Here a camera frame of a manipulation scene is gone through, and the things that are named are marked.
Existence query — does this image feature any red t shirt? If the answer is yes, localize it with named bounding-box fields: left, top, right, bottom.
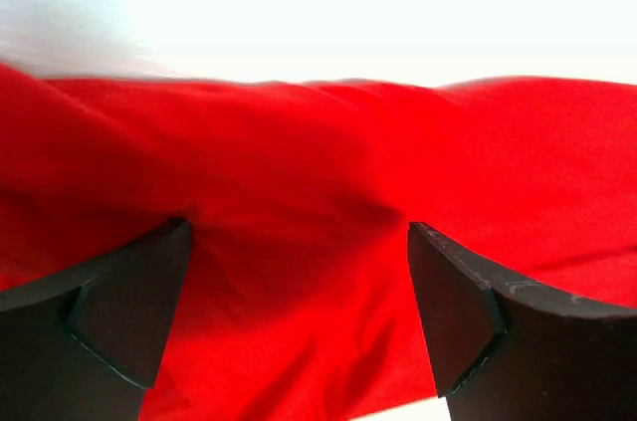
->
left=1, top=67, right=636, bottom=420

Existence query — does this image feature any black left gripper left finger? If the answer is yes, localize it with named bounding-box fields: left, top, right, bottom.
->
left=1, top=219, right=192, bottom=421

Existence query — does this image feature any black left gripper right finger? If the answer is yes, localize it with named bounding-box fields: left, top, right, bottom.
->
left=407, top=223, right=636, bottom=421

